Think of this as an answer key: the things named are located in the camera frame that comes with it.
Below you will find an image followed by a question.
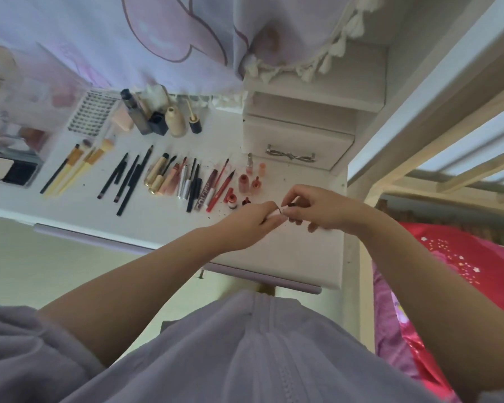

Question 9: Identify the person's right hand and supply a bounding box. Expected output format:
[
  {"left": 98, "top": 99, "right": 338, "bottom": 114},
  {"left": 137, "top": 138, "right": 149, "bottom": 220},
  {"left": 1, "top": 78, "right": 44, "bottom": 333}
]
[{"left": 281, "top": 184, "right": 378, "bottom": 236}]

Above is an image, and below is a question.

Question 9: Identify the person's left hand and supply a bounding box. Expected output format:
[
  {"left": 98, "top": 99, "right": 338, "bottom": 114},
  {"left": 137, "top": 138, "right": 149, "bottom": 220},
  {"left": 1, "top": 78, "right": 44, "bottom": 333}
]
[{"left": 210, "top": 200, "right": 289, "bottom": 253}]

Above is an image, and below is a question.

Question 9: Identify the white cosmetic pen black tip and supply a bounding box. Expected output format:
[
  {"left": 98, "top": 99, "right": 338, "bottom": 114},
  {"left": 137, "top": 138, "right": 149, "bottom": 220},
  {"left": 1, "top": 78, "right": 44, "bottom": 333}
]
[{"left": 269, "top": 196, "right": 300, "bottom": 219}]

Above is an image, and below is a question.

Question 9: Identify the person's right forearm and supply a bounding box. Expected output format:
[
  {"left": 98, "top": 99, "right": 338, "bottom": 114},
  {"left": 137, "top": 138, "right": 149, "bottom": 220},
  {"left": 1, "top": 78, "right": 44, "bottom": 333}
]
[{"left": 359, "top": 207, "right": 504, "bottom": 401}]

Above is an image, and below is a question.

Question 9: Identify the person's left forearm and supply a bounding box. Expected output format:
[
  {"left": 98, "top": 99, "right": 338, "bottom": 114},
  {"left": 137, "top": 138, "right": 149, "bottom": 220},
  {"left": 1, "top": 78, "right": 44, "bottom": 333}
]
[{"left": 37, "top": 224, "right": 225, "bottom": 368}]

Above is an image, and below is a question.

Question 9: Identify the red cosmetic pencil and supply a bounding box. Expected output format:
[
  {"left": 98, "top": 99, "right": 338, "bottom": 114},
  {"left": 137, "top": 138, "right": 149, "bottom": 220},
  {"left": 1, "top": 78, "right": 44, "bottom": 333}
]
[
  {"left": 205, "top": 158, "right": 230, "bottom": 210},
  {"left": 207, "top": 170, "right": 236, "bottom": 214}
]

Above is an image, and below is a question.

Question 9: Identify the brown patterned cosmetic tube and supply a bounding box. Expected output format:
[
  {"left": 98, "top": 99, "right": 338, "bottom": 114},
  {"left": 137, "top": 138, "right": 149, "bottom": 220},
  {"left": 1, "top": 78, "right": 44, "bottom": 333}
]
[{"left": 194, "top": 168, "right": 218, "bottom": 211}]

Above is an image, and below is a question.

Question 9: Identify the black eyeliner pen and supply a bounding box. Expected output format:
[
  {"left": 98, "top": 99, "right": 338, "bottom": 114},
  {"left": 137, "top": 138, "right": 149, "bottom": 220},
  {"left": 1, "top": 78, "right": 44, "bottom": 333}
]
[{"left": 186, "top": 158, "right": 201, "bottom": 213}]

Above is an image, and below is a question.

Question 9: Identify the silver mascara tube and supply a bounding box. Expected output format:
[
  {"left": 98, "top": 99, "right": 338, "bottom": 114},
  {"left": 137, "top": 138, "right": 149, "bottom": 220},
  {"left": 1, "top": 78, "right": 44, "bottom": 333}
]
[{"left": 177, "top": 157, "right": 190, "bottom": 201}]

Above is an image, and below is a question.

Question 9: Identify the pink lip gloss tube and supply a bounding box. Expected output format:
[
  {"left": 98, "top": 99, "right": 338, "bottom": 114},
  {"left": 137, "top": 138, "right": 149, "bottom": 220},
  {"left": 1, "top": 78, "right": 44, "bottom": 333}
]
[{"left": 159, "top": 163, "right": 181, "bottom": 196}]

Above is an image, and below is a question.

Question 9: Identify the gold cosmetic tube black wand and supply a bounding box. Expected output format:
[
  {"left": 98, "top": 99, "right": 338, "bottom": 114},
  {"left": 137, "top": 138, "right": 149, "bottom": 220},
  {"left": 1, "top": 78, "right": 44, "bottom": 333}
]
[{"left": 148, "top": 154, "right": 177, "bottom": 196}]

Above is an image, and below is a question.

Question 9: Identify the small black gold bottle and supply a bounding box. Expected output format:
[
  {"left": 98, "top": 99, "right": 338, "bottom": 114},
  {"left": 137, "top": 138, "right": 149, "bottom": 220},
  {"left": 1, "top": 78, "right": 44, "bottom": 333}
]
[{"left": 186, "top": 100, "right": 202, "bottom": 135}]

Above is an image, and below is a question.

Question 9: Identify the white drawer cabinet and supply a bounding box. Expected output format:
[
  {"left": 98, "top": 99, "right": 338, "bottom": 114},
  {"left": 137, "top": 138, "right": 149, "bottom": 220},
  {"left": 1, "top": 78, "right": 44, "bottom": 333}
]
[{"left": 241, "top": 41, "right": 389, "bottom": 172}]

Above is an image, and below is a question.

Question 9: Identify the beige rounded bottle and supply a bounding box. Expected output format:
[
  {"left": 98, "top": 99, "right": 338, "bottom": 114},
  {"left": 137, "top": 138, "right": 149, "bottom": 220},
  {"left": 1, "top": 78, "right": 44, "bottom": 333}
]
[{"left": 164, "top": 106, "right": 188, "bottom": 138}]

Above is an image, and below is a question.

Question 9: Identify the long black cosmetic pencil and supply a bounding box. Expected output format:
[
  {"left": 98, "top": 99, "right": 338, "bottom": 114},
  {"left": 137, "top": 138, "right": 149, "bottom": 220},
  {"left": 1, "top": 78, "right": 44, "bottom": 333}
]
[{"left": 116, "top": 145, "right": 154, "bottom": 217}]

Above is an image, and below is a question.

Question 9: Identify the black square bottle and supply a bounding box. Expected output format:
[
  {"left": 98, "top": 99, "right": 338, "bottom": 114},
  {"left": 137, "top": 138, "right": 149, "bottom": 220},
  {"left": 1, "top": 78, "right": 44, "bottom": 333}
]
[{"left": 148, "top": 112, "right": 169, "bottom": 136}]

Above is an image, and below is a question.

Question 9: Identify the person's lavender garment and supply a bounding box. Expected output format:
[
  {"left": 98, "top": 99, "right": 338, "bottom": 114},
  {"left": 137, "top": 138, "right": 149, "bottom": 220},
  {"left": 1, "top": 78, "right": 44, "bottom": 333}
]
[{"left": 0, "top": 289, "right": 504, "bottom": 403}]

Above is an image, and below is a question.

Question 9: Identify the foundation bottle black cap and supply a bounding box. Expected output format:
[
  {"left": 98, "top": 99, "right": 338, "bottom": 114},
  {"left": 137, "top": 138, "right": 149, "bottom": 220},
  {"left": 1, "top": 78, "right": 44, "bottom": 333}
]
[{"left": 120, "top": 88, "right": 152, "bottom": 136}]

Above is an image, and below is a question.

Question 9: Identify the false eyelash tray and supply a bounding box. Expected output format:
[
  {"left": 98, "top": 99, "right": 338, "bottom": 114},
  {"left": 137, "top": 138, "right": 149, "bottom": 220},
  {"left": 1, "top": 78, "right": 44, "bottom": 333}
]
[{"left": 67, "top": 91, "right": 121, "bottom": 137}]

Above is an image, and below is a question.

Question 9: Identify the red floral bedding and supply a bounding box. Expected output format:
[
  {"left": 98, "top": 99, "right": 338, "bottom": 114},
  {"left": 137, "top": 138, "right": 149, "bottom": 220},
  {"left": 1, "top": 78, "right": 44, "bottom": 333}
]
[{"left": 373, "top": 222, "right": 504, "bottom": 403}]

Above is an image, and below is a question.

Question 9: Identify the lavender printed tasselled curtain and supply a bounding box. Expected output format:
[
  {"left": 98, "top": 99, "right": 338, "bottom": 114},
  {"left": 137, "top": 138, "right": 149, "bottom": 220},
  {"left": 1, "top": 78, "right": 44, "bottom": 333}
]
[{"left": 0, "top": 0, "right": 387, "bottom": 99}]

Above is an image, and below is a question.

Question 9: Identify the clear powder compact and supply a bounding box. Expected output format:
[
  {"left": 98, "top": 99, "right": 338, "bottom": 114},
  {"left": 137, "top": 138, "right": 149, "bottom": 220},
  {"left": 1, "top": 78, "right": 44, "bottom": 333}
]
[{"left": 0, "top": 157, "right": 41, "bottom": 188}]

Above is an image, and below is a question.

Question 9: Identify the clear cosmetic organizer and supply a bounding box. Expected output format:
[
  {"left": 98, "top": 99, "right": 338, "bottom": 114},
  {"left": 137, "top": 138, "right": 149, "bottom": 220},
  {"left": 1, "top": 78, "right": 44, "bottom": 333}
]
[{"left": 0, "top": 41, "right": 89, "bottom": 164}]

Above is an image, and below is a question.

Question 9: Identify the silver bow drawer handle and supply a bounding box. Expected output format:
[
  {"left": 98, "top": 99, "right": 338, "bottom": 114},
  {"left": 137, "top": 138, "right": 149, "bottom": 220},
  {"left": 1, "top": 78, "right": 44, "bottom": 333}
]
[{"left": 265, "top": 144, "right": 316, "bottom": 163}]

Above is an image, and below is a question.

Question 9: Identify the yellow handled makeup brush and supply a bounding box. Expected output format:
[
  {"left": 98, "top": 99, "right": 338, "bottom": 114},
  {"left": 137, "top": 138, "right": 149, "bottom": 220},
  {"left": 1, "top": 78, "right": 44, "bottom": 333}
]
[
  {"left": 59, "top": 137, "right": 115, "bottom": 196},
  {"left": 46, "top": 139, "right": 94, "bottom": 198}
]

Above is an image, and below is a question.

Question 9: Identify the white wooden bed frame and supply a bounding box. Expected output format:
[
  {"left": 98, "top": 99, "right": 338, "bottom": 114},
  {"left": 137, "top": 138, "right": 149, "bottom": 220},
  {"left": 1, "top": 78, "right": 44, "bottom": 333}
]
[{"left": 346, "top": 0, "right": 504, "bottom": 210}]

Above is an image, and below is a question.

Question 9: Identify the black handled makeup brush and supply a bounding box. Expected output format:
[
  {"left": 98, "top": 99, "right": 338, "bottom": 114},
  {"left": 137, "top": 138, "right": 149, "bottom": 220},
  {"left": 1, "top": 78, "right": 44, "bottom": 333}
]
[{"left": 39, "top": 143, "right": 81, "bottom": 195}]

